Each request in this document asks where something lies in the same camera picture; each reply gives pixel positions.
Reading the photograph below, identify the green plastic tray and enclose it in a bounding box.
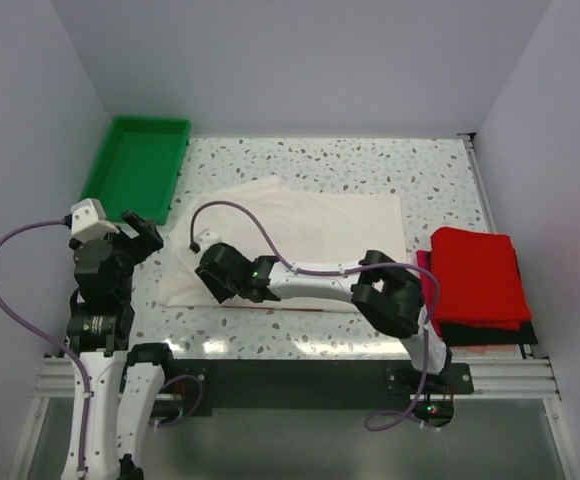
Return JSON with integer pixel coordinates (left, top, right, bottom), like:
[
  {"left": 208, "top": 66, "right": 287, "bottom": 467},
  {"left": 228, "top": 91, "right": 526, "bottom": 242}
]
[{"left": 81, "top": 115, "right": 191, "bottom": 225}]

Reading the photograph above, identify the red folded t shirt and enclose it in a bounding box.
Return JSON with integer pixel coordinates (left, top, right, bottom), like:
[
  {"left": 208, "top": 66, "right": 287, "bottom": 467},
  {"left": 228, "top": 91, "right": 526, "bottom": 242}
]
[{"left": 430, "top": 227, "right": 532, "bottom": 332}]

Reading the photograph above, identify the black folded t shirt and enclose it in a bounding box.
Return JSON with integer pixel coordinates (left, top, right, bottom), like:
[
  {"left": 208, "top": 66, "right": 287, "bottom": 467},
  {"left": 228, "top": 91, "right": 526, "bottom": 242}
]
[{"left": 439, "top": 322, "right": 538, "bottom": 347}]

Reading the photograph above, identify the aluminium frame rail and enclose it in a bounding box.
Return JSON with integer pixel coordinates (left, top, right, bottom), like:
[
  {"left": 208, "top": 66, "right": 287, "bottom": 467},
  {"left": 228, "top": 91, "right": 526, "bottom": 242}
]
[{"left": 33, "top": 357, "right": 561, "bottom": 400}]

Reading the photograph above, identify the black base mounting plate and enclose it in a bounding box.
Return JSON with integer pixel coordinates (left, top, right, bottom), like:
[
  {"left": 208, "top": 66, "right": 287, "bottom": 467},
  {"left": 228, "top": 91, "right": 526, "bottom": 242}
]
[{"left": 137, "top": 358, "right": 474, "bottom": 429}]

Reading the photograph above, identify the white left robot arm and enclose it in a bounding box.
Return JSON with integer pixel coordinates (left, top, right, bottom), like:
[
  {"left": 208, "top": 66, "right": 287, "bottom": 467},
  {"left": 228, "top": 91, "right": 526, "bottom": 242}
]
[{"left": 61, "top": 200, "right": 177, "bottom": 479}]

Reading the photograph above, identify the pink folded t shirt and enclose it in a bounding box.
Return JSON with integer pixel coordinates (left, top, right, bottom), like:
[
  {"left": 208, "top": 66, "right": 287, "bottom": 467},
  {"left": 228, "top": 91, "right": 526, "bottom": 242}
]
[{"left": 415, "top": 250, "right": 443, "bottom": 338}]

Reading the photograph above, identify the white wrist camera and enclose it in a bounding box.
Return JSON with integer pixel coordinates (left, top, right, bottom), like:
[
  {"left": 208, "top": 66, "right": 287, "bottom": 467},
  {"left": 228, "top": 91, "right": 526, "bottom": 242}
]
[
  {"left": 193, "top": 229, "right": 222, "bottom": 253},
  {"left": 70, "top": 198, "right": 119, "bottom": 243}
]

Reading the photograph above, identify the white printed t shirt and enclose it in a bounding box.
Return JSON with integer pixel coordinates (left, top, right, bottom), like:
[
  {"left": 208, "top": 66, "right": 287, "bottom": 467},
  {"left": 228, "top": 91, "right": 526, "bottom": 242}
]
[{"left": 159, "top": 176, "right": 412, "bottom": 308}]

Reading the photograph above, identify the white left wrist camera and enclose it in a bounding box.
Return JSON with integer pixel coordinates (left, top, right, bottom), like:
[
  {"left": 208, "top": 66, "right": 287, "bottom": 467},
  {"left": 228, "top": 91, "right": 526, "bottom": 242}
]
[{"left": 70, "top": 198, "right": 119, "bottom": 243}]

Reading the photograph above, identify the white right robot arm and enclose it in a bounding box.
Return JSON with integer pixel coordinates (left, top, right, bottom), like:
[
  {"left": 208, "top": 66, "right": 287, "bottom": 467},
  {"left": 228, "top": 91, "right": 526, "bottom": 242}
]
[{"left": 190, "top": 240, "right": 451, "bottom": 393}]

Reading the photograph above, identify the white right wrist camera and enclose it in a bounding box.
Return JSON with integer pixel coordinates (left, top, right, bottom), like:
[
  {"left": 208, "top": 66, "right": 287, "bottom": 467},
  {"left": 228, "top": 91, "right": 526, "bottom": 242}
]
[{"left": 193, "top": 229, "right": 222, "bottom": 253}]

